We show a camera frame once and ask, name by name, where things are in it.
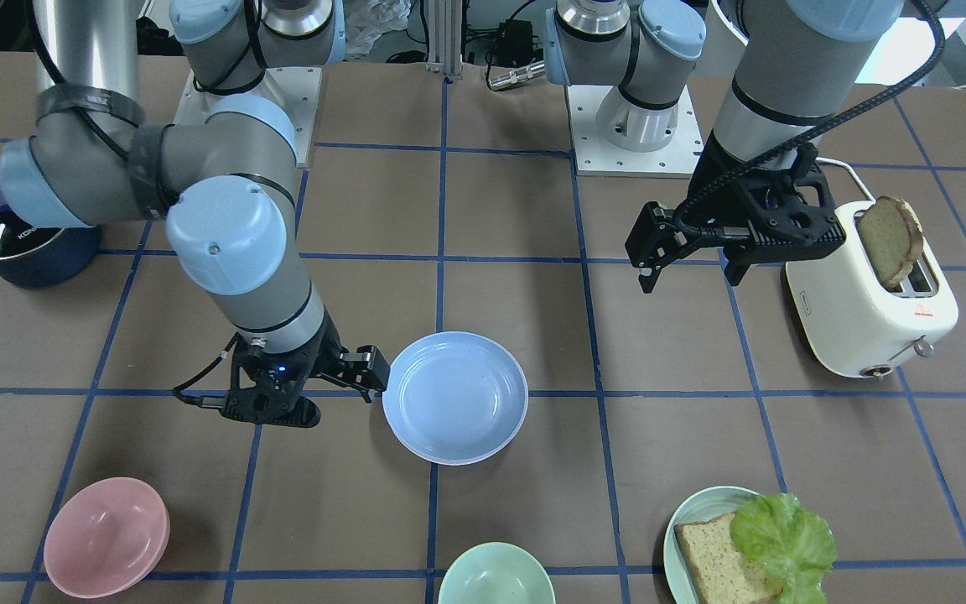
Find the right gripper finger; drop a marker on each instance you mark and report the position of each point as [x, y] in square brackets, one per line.
[365, 370]

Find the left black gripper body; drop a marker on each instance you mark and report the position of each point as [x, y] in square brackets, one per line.
[711, 183]

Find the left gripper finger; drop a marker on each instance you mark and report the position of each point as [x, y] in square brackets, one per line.
[736, 266]
[654, 242]

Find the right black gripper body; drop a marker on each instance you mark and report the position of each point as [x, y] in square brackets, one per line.
[329, 349]

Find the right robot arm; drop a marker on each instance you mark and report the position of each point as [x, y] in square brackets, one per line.
[220, 185]

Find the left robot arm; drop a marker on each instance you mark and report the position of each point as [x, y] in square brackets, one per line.
[799, 65]

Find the bread slice in toaster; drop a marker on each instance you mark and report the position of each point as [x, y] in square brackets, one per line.
[893, 239]

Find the white toaster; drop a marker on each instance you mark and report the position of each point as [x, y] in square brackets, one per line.
[854, 326]

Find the pink bowl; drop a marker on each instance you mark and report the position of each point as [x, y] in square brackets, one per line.
[106, 538]

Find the mint green bowl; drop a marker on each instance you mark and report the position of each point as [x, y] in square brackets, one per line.
[496, 572]

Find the black power adapter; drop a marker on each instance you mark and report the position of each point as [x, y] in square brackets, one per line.
[514, 45]

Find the green lettuce leaf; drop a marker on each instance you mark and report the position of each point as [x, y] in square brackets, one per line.
[789, 542]

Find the bread slice on plate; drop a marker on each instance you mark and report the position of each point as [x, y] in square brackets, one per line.
[720, 572]

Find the dark blue steel pot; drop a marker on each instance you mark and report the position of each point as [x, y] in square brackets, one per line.
[36, 258]

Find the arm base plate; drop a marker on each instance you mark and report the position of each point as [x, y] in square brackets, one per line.
[295, 89]
[612, 137]

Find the aluminium frame post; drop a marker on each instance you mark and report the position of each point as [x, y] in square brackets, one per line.
[445, 38]

